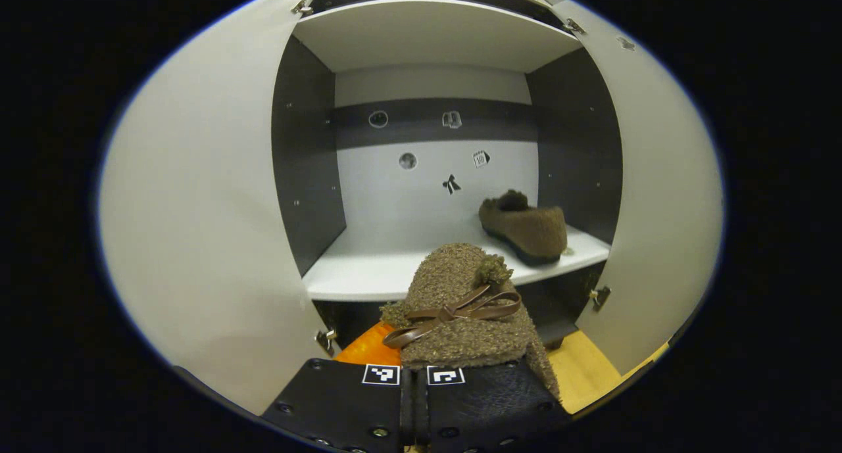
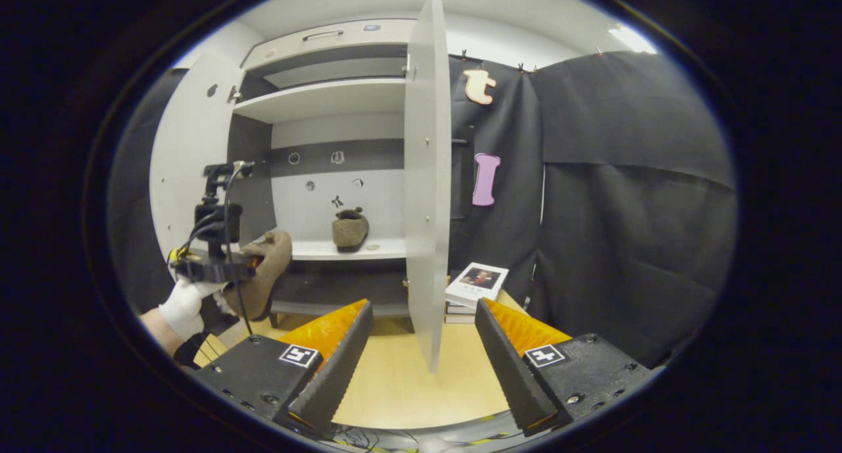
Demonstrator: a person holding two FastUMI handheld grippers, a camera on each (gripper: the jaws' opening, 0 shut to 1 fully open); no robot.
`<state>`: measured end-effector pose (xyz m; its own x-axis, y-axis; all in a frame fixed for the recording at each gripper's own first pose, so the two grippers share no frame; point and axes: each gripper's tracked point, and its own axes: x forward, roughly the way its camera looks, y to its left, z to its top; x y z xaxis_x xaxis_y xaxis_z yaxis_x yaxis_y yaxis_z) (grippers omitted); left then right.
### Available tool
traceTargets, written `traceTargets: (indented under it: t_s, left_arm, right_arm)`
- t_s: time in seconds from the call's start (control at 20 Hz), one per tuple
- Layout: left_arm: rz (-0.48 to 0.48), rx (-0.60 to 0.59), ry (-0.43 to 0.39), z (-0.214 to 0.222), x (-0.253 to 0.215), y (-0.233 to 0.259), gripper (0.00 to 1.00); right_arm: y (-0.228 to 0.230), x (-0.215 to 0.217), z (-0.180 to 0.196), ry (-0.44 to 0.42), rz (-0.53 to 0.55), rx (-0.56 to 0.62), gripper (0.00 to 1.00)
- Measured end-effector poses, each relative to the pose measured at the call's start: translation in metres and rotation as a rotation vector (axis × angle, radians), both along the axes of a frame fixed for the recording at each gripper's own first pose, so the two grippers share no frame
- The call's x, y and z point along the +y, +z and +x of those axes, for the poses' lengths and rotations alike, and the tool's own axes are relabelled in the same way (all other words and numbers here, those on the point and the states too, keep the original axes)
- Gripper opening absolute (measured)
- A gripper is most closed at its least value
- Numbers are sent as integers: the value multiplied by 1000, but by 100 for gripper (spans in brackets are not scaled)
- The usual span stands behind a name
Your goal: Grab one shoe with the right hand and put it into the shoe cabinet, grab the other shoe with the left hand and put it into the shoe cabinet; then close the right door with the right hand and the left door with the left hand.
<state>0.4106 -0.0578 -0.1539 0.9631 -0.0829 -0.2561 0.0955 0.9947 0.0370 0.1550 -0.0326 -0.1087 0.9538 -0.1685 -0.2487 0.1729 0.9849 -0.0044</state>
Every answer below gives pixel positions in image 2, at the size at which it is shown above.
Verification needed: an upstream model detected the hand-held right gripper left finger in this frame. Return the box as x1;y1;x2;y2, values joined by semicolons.
191;298;376;439

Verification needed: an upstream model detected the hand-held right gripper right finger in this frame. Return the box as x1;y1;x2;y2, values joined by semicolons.
474;297;652;437

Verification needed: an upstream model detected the white picture book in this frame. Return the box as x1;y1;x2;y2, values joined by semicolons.
445;262;510;309

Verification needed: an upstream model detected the brown shoe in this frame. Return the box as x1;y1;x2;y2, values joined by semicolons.
331;207;370;253
222;230;293;321

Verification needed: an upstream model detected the white shoe cabinet door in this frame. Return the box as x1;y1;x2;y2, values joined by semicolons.
149;52;245;263
403;0;453;373

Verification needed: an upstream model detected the white shoe cabinet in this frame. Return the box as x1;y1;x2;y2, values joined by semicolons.
227;18;422;329

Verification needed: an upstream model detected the black backdrop cloth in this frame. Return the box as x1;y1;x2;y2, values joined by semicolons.
109;51;739;368

